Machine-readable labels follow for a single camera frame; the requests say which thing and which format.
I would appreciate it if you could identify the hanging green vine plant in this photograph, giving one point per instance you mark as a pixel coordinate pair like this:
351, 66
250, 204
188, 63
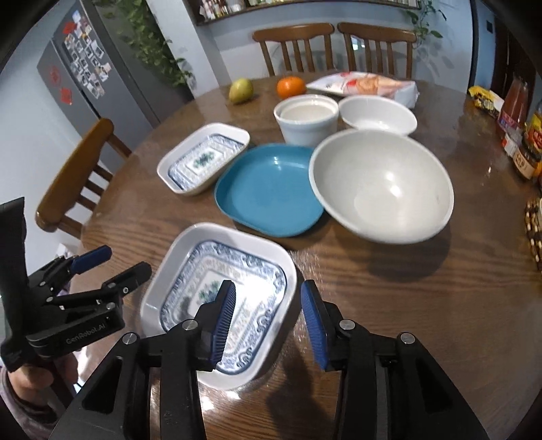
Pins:
140, 31

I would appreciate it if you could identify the grey refrigerator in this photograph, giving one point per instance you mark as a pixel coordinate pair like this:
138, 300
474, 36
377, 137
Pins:
91, 74

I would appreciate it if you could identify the yellow snack packet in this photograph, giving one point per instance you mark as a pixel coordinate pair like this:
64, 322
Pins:
486, 100

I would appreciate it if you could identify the large white bowl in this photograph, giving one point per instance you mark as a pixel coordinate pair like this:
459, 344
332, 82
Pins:
381, 186

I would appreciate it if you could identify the green pear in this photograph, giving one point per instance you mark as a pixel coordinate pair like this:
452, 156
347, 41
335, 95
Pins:
241, 91

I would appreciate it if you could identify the white ceramic ramekin pot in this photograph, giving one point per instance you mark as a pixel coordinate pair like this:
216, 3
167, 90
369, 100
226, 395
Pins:
306, 120

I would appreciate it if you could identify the brown sauce jar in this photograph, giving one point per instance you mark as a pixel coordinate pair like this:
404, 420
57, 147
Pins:
527, 158

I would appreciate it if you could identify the right side vine plant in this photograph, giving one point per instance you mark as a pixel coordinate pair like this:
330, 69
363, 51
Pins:
423, 20

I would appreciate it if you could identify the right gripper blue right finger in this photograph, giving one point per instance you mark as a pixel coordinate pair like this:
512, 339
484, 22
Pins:
322, 319

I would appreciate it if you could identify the blue-patterned square dish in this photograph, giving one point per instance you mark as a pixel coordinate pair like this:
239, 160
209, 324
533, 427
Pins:
190, 275
197, 161

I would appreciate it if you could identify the wooden chair back left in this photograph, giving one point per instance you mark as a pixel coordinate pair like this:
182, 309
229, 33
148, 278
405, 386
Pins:
298, 38

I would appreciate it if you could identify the blue square plate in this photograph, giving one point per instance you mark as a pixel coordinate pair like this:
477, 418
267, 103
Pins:
268, 189

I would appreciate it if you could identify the snack bag white red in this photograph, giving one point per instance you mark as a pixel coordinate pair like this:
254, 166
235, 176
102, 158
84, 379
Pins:
363, 83

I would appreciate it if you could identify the wooden chair left side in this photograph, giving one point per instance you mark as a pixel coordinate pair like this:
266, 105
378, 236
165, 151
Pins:
66, 191

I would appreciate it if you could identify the wooden chair back right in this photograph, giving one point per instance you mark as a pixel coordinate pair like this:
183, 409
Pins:
378, 41

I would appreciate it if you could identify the wooden chair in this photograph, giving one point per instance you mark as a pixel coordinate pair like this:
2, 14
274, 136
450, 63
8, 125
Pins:
298, 38
66, 191
378, 41

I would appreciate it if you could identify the medium white bowl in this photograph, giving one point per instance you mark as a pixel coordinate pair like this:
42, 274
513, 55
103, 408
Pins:
376, 112

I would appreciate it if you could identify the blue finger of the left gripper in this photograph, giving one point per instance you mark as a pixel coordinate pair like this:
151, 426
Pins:
90, 260
116, 288

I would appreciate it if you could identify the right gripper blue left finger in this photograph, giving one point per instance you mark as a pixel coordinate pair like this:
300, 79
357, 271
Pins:
214, 321

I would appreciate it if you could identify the person's left hand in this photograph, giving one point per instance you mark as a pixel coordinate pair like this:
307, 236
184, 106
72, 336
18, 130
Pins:
29, 382

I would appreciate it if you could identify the orange tangerine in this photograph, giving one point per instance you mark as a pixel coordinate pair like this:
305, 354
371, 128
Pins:
290, 86

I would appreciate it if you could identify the wooden bead trivet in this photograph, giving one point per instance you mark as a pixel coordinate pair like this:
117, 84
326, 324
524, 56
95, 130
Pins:
532, 220

